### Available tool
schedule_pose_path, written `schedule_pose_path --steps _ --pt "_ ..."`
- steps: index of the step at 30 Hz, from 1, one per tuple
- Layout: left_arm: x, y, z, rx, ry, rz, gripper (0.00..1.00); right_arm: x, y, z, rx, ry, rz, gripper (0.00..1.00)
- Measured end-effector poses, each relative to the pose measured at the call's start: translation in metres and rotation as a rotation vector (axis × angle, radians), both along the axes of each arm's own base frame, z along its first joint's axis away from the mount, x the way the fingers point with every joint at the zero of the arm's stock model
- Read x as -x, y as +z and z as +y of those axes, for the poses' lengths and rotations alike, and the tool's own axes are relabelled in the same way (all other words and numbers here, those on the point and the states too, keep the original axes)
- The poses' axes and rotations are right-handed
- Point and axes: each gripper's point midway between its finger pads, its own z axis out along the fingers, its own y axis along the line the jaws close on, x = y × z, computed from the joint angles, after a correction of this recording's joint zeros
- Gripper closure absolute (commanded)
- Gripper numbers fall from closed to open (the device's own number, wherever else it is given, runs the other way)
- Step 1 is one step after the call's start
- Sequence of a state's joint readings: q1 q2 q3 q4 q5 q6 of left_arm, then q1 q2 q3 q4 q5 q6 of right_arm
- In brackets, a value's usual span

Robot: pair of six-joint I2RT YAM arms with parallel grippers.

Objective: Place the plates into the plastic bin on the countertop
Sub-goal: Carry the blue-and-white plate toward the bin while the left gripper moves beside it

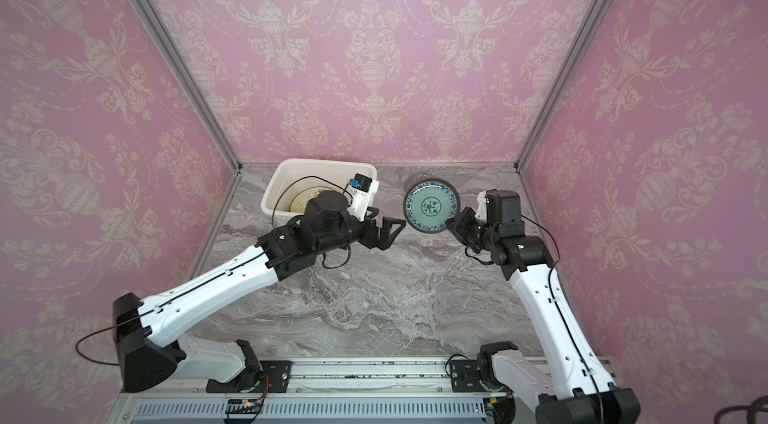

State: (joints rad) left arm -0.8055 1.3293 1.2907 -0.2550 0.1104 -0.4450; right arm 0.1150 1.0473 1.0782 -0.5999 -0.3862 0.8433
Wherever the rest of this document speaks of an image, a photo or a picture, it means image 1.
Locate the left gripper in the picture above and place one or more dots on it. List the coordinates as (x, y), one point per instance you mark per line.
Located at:
(384, 236)

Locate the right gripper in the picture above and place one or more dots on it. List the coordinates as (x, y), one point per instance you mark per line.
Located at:
(466, 231)

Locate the small blue patterned dish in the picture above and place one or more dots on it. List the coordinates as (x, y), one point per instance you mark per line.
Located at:
(429, 204)

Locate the beige willow painted plate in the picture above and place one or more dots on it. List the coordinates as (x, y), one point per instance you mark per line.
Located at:
(300, 202)

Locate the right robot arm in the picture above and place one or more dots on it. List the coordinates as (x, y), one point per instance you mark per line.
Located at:
(577, 388)

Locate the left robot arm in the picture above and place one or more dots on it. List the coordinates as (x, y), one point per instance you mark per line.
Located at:
(151, 334)

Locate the white plastic bin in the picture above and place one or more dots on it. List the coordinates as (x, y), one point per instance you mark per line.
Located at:
(294, 175)

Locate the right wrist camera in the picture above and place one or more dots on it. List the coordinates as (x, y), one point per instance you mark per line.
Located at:
(481, 211)

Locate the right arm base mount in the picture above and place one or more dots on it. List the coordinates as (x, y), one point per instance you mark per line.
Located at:
(465, 377)

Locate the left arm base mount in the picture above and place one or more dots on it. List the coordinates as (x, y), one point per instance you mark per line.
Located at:
(272, 377)

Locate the aluminium front rail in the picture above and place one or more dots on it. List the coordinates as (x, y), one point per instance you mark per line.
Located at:
(329, 390)

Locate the left corner aluminium post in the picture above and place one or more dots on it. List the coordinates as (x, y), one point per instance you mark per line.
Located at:
(150, 17)

